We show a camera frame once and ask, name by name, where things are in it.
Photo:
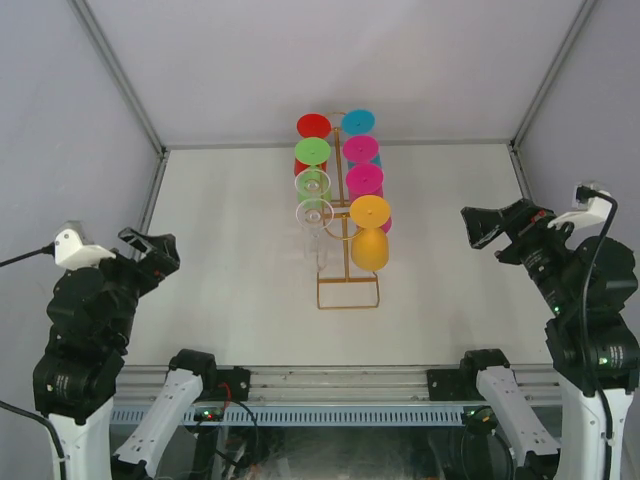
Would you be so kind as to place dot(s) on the left aluminium frame post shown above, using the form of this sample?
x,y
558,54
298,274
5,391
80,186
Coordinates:
x,y
107,55

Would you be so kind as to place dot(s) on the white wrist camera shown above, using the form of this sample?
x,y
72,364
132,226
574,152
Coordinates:
x,y
74,249
590,207

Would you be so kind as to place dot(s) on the right green led board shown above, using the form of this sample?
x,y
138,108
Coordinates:
x,y
481,421

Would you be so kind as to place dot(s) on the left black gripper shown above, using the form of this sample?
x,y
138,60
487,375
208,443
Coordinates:
x,y
161,256

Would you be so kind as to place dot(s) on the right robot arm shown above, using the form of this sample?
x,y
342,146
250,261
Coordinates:
x,y
585,278

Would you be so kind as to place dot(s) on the black base bracket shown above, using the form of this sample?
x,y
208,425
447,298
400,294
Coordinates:
x,y
227,383
451,385

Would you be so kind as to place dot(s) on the red plastic wine glass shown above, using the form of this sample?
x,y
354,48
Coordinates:
x,y
312,125

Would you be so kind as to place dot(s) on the aluminium frame post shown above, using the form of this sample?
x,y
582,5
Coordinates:
x,y
107,55
565,48

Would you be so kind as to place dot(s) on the rear clear wine glass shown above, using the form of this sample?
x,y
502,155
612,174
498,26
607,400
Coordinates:
x,y
312,184

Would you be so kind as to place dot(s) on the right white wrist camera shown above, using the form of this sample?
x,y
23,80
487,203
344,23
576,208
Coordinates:
x,y
590,207

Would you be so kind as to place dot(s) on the magenta wine glass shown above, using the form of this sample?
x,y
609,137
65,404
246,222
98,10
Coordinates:
x,y
368,208
365,174

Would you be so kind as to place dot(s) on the blue slotted cable duct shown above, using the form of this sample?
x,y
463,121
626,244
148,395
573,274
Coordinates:
x,y
345,415

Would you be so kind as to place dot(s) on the left green led board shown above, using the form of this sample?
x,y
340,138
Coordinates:
x,y
209,415

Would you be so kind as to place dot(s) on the cyan plastic wine glass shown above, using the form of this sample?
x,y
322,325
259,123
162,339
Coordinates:
x,y
358,121

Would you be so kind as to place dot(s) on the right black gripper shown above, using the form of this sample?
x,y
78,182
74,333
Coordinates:
x,y
522,220

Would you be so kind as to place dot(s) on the orange plastic wine glass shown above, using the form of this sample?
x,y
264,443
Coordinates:
x,y
370,247

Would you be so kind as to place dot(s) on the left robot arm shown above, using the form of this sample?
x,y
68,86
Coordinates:
x,y
74,384

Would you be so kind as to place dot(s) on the right aluminium frame post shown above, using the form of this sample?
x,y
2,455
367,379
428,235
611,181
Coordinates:
x,y
565,48

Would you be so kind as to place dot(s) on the front clear wine glass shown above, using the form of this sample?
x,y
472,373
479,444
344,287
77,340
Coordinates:
x,y
315,216

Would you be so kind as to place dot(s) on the clear wine glass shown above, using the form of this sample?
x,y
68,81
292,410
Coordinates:
x,y
312,184
315,216

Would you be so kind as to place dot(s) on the gold wire glass rack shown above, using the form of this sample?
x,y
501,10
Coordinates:
x,y
342,215

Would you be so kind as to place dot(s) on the right black base bracket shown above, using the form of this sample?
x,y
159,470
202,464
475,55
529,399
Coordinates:
x,y
451,385

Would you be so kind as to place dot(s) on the left black base bracket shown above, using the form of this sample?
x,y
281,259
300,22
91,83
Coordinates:
x,y
227,383

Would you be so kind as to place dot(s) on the aluminium front rail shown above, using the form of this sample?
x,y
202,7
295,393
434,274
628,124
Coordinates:
x,y
289,385

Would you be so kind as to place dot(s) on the green plastic wine glass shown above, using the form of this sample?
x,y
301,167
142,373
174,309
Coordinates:
x,y
312,151

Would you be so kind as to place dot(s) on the green led board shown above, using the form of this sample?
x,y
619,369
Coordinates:
x,y
209,415
481,421

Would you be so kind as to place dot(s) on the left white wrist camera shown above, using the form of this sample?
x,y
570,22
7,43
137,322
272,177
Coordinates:
x,y
74,249

